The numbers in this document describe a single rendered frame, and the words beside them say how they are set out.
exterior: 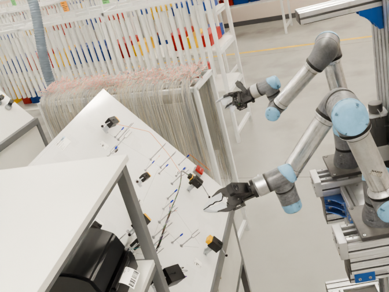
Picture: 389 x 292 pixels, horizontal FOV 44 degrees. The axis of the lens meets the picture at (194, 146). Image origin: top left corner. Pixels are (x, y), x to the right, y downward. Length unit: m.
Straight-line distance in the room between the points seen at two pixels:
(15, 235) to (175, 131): 2.25
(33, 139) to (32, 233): 4.32
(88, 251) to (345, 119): 0.94
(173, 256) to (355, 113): 1.13
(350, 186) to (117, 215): 1.17
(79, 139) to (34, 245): 1.25
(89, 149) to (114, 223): 0.43
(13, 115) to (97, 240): 4.13
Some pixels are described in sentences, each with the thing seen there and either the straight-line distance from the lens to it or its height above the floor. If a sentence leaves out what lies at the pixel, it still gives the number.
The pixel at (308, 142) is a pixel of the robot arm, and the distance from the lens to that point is 1.89.
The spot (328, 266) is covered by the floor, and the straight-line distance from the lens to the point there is 3.72.
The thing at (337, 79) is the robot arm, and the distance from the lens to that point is 2.50.
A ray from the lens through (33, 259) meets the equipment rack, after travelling 1.21.
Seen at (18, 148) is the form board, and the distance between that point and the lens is 5.45.
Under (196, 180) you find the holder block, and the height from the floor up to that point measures 1.16.
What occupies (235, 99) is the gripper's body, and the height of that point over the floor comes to 1.52.
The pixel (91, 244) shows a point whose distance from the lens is 1.57.
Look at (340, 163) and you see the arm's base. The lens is 2.54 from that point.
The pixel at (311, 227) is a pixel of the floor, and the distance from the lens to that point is 4.08.
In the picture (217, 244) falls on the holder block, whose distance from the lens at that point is 2.45.
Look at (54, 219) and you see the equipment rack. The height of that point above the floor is 1.85.
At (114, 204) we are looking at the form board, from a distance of 2.30.
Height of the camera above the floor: 2.47
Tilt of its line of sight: 25 degrees down
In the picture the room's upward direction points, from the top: 15 degrees counter-clockwise
